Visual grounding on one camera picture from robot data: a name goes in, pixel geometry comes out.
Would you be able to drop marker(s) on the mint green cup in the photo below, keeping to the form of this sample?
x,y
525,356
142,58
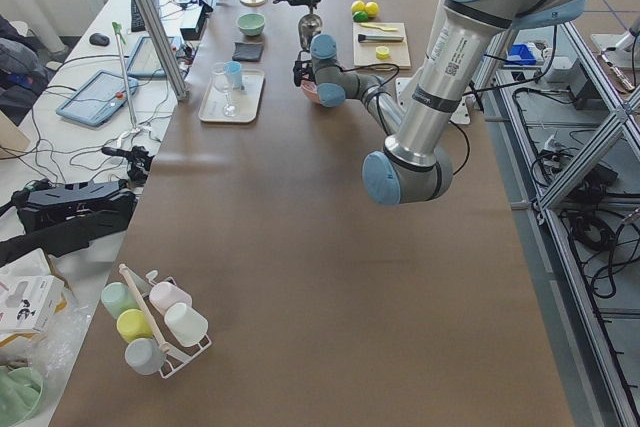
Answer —
x,y
117,298

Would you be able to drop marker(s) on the aluminium frame post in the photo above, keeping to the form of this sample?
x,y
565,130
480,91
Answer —
x,y
162,47

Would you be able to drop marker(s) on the green lime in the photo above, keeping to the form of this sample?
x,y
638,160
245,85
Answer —
x,y
360,16

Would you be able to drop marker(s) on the yellow cup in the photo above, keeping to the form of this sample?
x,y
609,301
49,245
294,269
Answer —
x,y
132,325

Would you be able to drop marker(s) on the blue teach pendant tablet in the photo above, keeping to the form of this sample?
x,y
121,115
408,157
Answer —
x,y
96,101

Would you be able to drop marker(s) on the dark grey folded cloth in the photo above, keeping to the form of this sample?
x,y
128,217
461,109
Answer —
x,y
247,51

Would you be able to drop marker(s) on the black computer mouse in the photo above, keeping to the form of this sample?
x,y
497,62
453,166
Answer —
x,y
98,39

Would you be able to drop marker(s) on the pink cup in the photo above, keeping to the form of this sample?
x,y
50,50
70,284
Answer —
x,y
164,295

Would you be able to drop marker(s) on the grey cup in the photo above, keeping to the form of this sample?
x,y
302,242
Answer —
x,y
144,356

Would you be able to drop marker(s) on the steel ice scoop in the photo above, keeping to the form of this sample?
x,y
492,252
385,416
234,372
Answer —
x,y
309,25

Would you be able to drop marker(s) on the pink bowl of ice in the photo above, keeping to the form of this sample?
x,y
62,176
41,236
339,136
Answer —
x,y
309,90

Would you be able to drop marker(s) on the green bowl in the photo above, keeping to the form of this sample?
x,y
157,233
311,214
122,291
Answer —
x,y
251,24

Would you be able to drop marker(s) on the yellow plastic knife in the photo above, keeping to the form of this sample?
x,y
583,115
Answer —
x,y
380,27

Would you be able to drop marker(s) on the cream serving tray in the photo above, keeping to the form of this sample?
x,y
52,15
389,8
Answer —
x,y
246,100

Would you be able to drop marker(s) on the yellow lemon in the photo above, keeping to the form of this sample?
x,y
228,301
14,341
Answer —
x,y
358,6
372,9

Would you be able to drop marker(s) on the white cup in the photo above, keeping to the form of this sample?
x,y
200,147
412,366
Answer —
x,y
186,324

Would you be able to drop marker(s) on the half lemon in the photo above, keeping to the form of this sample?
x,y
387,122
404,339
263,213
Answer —
x,y
382,52

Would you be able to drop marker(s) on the light blue cup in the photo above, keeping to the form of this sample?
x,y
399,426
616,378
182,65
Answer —
x,y
234,73

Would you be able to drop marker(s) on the white wire cup rack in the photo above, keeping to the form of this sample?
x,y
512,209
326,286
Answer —
x,y
177,356

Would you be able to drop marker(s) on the steel muddler black tip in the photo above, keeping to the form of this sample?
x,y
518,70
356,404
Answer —
x,y
370,38

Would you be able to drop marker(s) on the clear wine glass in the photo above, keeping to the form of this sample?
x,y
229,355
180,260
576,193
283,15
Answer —
x,y
223,85

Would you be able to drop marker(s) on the wooden cutting board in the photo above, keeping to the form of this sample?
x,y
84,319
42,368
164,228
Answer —
x,y
364,53

